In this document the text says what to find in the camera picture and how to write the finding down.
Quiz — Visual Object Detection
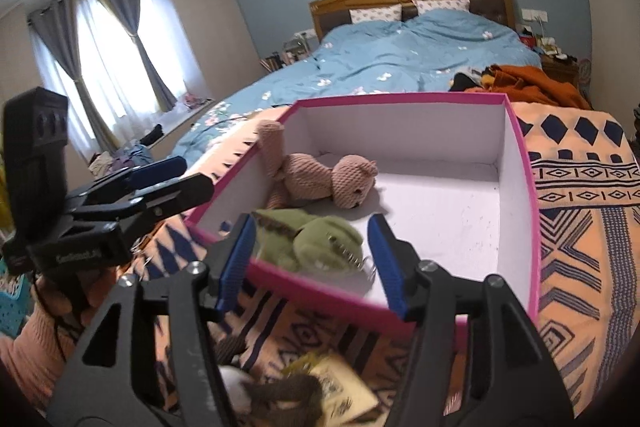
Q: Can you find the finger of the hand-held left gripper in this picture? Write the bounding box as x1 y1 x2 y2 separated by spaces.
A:
70 173 216 253
65 157 187 210

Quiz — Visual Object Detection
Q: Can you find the cluttered bedside table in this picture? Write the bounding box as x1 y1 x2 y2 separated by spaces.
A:
260 34 318 72

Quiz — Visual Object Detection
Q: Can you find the blue plastic basket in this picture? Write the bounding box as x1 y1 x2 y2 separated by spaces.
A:
0 277 31 338

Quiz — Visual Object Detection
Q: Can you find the orange cloth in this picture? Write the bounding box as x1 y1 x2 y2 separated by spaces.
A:
480 64 593 110

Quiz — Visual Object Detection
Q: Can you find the grey curtain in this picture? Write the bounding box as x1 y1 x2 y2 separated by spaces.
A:
92 0 177 114
27 0 98 152

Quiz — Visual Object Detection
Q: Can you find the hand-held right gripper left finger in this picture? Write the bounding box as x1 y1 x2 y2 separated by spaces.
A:
47 213 258 427

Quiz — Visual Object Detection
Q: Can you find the pink cardboard box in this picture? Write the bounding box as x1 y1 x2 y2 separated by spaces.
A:
184 93 542 338

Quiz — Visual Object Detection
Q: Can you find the pile of clothes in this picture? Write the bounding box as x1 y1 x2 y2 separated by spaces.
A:
90 142 153 172

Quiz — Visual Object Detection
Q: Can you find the wooden nightstand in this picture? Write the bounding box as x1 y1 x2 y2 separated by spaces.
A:
542 52 593 88

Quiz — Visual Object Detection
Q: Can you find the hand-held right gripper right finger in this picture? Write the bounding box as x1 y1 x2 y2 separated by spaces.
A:
366 213 576 427

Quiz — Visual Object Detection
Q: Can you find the brown and white plush toy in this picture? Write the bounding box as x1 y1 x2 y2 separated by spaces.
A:
215 337 326 427

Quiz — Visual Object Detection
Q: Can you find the orange patterned blanket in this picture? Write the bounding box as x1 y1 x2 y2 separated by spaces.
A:
115 99 640 427

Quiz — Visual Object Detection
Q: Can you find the white floral pillow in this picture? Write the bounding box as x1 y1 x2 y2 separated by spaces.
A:
350 4 403 25
414 0 471 15

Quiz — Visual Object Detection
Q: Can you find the person's left forearm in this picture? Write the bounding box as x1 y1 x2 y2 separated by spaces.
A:
0 274 121 408

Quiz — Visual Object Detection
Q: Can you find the gold packet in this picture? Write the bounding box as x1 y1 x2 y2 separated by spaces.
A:
285 352 381 423

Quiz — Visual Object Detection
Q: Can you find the pink teddy bear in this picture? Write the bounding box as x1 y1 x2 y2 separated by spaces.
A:
256 119 379 210

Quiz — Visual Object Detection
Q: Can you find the blue floral duvet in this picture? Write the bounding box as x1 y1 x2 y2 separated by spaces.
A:
170 9 543 158

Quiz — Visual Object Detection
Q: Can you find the green crocodile plush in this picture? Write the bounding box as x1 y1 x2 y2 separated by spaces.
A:
251 208 376 278

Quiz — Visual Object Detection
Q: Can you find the white sheer curtain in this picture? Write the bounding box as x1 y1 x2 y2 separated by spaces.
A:
40 0 201 142

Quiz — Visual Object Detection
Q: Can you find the black clothing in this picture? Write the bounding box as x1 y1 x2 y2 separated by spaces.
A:
450 69 488 92

